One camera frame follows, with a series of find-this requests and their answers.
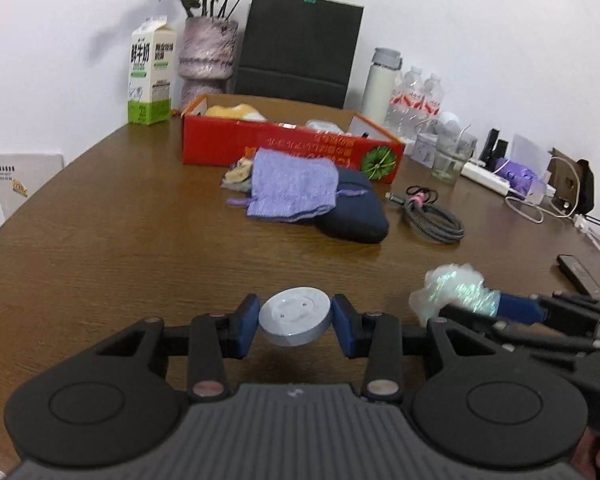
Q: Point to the clear water bottle red label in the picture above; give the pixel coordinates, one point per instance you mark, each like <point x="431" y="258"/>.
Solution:
<point x="406" y="97"/>

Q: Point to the dark navy pouch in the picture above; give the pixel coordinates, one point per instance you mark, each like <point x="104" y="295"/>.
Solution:
<point x="358" y="215"/>

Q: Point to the black phone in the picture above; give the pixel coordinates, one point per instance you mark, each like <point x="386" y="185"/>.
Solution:
<point x="575" y="271"/>

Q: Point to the red orange cardboard box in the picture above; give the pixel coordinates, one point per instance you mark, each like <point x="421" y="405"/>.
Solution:
<point x="366" y="147"/>

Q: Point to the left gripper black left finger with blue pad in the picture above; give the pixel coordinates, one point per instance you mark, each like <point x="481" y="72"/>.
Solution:
<point x="206" y="342"/>

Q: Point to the green white milk carton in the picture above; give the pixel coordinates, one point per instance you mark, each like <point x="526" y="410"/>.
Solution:
<point x="151" y="72"/>

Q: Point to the purple marbled ceramic vase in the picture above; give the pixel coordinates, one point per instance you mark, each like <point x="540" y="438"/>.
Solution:
<point x="207" y="56"/>

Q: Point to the white power strip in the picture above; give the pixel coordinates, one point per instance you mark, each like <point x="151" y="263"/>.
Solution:
<point x="485" y="178"/>

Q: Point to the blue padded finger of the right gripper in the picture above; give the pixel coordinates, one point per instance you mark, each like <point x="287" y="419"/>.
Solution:
<point x="523" y="310"/>

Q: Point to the black paper shopping bag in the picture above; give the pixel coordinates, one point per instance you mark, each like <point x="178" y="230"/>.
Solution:
<point x="299" y="50"/>

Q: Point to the purple knitted cloth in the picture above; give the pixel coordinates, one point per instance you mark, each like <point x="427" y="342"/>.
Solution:
<point x="287" y="188"/>

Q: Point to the iridescent plastic wrap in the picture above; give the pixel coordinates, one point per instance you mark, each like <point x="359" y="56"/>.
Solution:
<point x="456" y="285"/>

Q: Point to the round silver metal tin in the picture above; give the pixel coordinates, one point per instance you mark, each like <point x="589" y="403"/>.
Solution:
<point x="295" y="316"/>

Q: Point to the clear drinking glass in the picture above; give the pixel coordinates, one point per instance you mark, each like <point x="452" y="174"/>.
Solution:
<point x="452" y="153"/>

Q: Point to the purple small gadget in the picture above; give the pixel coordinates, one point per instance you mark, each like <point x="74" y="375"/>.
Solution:
<point x="520" y="177"/>

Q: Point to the white grey thermos bottle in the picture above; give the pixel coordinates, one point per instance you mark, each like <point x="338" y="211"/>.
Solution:
<point x="381" y="78"/>

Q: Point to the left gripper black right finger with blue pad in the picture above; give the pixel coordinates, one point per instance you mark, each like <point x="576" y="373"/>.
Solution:
<point x="384" y="342"/>

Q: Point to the white round lamp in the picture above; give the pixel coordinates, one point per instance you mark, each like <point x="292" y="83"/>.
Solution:
<point x="448" y="121"/>

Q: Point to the lavender rabbit tin box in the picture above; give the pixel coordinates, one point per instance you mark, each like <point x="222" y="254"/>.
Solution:
<point x="424" y="149"/>

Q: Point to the clear white plastic container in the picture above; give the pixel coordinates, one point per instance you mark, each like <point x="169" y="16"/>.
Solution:
<point x="323" y="126"/>

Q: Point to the yellow white plush toy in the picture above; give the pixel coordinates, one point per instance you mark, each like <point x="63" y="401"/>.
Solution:
<point x="243" y="112"/>

